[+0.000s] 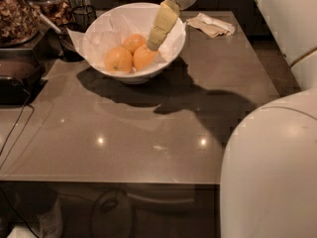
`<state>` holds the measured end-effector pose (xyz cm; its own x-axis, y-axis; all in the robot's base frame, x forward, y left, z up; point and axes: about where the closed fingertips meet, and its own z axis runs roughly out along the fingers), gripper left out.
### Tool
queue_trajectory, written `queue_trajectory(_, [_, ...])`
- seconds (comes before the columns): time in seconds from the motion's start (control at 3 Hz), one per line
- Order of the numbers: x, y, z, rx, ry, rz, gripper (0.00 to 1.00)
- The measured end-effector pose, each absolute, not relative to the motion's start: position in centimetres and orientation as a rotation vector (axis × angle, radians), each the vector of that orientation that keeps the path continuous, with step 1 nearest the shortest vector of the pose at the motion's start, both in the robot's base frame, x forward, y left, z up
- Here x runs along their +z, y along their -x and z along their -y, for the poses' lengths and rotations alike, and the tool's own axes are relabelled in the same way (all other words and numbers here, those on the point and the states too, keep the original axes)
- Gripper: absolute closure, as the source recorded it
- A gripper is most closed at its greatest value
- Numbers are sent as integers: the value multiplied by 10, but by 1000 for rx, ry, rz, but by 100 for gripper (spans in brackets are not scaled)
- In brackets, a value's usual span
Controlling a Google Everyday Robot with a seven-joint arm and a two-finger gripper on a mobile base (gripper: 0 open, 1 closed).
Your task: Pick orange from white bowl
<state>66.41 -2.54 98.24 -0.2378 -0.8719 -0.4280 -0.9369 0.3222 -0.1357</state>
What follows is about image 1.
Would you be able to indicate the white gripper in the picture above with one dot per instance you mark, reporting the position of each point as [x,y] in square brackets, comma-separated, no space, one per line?
[165,21]

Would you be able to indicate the orange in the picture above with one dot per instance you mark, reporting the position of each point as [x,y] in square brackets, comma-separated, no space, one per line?
[118,59]
[143,57]
[133,42]

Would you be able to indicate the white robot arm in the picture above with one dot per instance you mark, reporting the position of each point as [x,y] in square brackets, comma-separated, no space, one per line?
[268,186]

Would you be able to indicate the white ceramic bowl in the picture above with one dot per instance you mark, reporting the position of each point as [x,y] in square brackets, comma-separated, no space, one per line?
[138,75]

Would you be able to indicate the white paper bowl liner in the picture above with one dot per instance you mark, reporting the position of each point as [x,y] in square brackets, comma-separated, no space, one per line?
[109,37]

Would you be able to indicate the folded beige napkin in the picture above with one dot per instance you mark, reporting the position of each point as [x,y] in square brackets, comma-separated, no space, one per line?
[210,26]

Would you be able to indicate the large glass jar of nuts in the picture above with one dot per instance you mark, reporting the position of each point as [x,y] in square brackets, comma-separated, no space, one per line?
[18,23]

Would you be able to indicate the black appliance tray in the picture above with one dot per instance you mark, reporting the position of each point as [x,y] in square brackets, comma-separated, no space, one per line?
[21,77]

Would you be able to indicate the black wire cup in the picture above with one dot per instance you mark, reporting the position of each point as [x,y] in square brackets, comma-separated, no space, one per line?
[84,16]

